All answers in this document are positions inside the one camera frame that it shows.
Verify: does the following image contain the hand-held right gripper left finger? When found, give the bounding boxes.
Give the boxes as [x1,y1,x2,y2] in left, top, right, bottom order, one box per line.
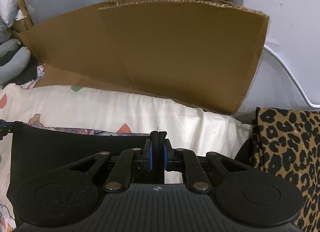
[64,140,153,193]

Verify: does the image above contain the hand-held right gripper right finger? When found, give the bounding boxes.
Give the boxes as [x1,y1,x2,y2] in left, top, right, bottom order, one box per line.
[162,140,253,193]

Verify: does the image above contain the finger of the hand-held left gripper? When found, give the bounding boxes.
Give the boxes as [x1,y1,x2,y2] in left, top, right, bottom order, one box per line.
[0,119,14,137]

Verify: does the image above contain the black shorts with bear print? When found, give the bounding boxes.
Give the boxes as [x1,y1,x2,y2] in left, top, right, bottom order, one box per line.
[10,121,168,185]

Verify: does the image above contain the black cloth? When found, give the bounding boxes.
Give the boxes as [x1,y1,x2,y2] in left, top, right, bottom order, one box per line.
[4,62,42,85]

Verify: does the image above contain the white floral cloth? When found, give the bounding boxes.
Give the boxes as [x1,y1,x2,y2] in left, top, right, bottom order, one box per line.
[21,64,46,89]

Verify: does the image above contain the cream bear print bed sheet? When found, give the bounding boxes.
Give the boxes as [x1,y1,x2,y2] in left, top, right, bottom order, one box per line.
[0,83,252,232]

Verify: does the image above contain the grey neck pillow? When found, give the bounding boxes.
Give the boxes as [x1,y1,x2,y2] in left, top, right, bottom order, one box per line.
[0,39,31,85]

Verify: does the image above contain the folded brown cardboard sheet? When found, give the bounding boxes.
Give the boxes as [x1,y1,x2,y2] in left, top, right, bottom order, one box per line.
[14,0,271,116]

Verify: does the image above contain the white pillow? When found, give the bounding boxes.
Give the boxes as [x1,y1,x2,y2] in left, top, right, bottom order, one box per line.
[0,0,22,26]

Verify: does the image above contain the leopard print cloth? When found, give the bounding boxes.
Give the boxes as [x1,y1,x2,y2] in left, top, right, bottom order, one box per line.
[250,107,320,232]

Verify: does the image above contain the white cable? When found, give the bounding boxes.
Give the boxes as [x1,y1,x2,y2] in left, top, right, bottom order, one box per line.
[185,0,320,109]

